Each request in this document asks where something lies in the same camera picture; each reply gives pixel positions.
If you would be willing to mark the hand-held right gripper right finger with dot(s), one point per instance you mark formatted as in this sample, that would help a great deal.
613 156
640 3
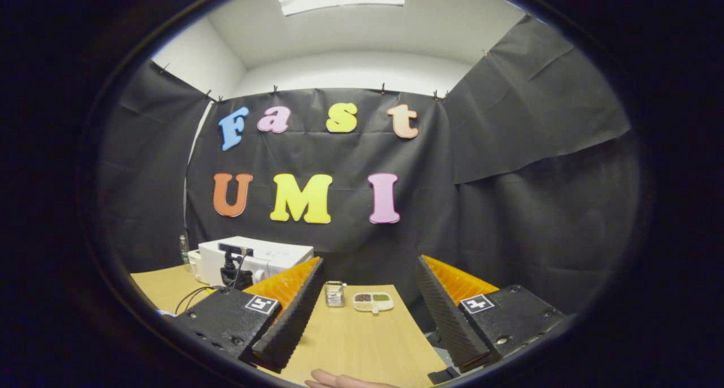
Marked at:
452 326

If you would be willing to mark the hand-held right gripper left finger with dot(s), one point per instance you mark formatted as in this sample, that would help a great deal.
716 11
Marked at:
288 326

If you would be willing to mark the white microwave oven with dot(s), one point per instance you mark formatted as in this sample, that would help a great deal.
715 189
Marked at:
277 255

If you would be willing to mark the white toaster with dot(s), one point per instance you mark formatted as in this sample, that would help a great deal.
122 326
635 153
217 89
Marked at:
194 262

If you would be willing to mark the clear plastic bottle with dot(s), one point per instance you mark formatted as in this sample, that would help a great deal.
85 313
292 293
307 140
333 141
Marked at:
184 252

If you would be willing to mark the small metal container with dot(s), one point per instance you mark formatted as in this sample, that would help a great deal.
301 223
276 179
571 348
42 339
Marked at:
335 296

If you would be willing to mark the white divided spice dish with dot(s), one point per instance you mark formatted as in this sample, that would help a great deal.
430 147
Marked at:
373 302

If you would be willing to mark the black backdrop cloth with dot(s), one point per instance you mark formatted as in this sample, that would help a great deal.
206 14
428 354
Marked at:
350 156

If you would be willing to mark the black table edge bracket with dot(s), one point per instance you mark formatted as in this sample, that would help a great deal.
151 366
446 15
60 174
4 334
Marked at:
444 375

